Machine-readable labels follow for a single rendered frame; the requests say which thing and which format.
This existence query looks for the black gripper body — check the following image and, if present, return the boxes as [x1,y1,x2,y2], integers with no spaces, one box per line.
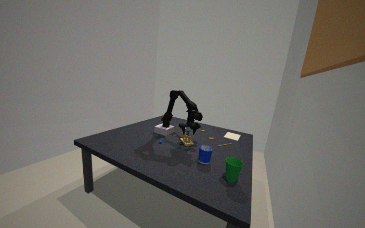
[179,118,201,128]

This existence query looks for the dark blue cup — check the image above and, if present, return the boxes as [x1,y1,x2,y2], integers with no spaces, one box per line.
[198,145,212,164]

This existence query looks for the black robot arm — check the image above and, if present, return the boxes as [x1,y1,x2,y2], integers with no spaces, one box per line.
[161,90,203,129]

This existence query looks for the green plastic cup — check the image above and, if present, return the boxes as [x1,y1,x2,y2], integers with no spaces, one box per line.
[225,157,243,183]

